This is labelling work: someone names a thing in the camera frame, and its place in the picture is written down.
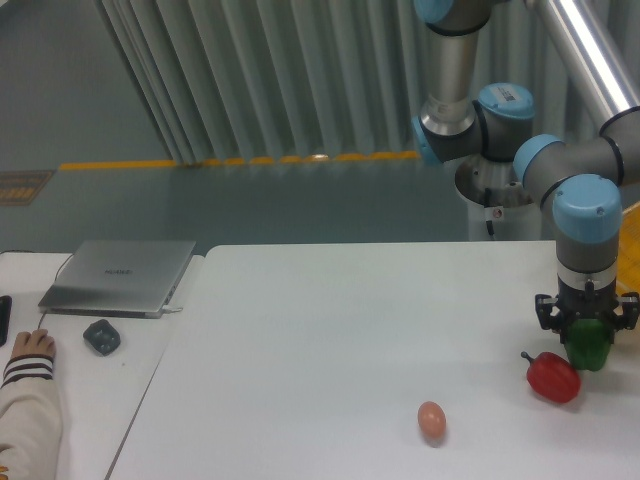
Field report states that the person's hand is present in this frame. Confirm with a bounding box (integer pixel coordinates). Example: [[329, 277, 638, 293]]
[[10, 329, 56, 360]]

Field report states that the white sleeved forearm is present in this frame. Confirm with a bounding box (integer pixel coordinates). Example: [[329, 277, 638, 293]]
[[1, 354, 63, 479]]

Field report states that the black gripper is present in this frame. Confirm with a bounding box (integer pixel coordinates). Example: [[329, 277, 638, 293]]
[[534, 272, 639, 344]]

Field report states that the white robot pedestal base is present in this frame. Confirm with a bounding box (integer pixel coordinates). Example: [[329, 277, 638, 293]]
[[454, 154, 543, 241]]

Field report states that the red toy bell pepper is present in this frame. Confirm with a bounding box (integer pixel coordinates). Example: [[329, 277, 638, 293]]
[[521, 351, 581, 404]]

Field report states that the yellow plastic basket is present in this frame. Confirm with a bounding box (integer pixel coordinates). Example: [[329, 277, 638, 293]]
[[616, 202, 640, 294]]

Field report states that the brown egg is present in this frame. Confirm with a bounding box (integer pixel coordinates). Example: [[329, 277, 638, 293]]
[[417, 401, 446, 440]]

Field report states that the silver closed laptop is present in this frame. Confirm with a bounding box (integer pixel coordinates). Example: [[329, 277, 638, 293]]
[[38, 240, 196, 318]]

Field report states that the green toy bell pepper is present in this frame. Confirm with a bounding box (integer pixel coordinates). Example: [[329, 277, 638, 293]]
[[565, 319, 612, 372]]

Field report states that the small black controller device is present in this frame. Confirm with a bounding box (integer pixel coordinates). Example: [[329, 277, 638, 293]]
[[83, 319, 121, 356]]

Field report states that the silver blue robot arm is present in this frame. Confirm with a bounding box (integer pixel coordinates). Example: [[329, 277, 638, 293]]
[[412, 1, 639, 346]]

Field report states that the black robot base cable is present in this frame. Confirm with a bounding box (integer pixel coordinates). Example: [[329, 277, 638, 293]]
[[482, 186, 497, 242]]

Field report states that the grey pleated curtain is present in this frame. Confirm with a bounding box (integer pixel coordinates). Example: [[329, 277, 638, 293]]
[[94, 0, 640, 166]]

